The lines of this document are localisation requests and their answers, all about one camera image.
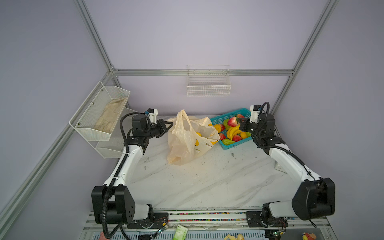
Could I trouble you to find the yellow fake banana bunch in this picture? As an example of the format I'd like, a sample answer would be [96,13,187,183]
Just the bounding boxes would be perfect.
[227,125,242,141]

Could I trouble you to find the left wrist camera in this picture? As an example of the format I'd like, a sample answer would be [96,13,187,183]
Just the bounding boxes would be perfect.
[145,108,158,124]

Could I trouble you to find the white mesh shelf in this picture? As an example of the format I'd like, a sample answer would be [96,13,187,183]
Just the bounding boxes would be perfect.
[95,108,136,159]
[69,82,131,142]

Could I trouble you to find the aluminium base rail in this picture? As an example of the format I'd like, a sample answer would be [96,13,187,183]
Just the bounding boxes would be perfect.
[78,207,339,240]

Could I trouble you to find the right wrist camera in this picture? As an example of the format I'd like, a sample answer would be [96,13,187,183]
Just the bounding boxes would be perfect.
[250,105,262,123]

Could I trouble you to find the aluminium frame back bar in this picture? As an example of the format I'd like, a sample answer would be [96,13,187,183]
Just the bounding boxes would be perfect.
[114,69,294,77]

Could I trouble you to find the red fake strawberry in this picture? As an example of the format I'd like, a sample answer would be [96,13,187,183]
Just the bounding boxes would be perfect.
[232,135,243,142]
[219,133,227,141]
[227,117,239,127]

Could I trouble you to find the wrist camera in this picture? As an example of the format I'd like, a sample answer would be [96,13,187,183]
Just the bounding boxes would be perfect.
[250,105,262,123]
[145,108,158,124]

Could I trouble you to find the green fake pear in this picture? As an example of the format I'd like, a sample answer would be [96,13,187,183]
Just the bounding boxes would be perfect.
[222,138,235,146]

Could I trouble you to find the upper white mesh shelf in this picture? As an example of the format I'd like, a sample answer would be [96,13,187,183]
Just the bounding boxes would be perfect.
[69,82,131,142]

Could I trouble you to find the beige toy below rail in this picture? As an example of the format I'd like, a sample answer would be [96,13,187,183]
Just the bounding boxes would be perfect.
[224,234,245,240]

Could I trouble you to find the orange fake fruit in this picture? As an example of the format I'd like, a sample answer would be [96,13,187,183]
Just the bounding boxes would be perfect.
[214,124,223,133]

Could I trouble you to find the teal plastic fruit basket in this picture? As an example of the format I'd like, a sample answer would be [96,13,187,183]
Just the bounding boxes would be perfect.
[210,108,251,150]

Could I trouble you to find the white wire wall basket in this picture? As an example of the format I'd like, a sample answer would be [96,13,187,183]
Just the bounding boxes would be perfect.
[187,65,232,97]

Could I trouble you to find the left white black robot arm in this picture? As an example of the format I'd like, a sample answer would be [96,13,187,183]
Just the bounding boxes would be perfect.
[91,109,173,239]

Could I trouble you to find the lower white mesh shelf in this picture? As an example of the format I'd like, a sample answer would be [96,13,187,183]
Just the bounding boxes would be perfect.
[95,108,136,159]

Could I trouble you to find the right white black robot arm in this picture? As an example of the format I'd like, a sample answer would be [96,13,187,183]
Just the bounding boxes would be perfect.
[239,102,336,227]

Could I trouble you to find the red yellow toy figure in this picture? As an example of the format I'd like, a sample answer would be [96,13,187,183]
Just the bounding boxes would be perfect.
[302,233,317,240]

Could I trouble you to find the beige cloth in shelf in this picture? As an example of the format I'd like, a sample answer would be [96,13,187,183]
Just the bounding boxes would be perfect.
[94,97,128,134]

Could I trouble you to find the green white packet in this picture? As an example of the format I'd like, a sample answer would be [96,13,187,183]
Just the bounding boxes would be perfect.
[173,225,188,240]

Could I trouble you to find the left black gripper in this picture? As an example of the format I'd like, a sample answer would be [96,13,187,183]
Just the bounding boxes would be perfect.
[144,118,173,140]

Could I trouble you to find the cream banana print plastic bag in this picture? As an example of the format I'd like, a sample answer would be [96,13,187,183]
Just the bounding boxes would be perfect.
[167,110,220,165]

